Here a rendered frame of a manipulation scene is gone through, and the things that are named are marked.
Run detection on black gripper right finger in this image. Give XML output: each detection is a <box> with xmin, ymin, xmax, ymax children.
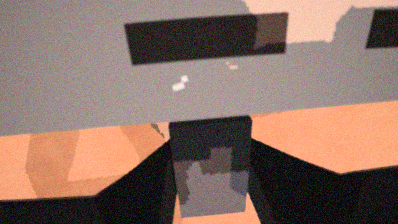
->
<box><xmin>247</xmin><ymin>138</ymin><xmax>398</xmax><ymax>224</ymax></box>

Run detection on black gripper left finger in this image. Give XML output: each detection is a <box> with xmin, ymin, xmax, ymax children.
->
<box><xmin>0</xmin><ymin>139</ymin><xmax>177</xmax><ymax>224</ymax></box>

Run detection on black two-prong plug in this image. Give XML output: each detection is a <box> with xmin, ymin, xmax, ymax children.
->
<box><xmin>168</xmin><ymin>115</ymin><xmax>253</xmax><ymax>219</ymax></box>

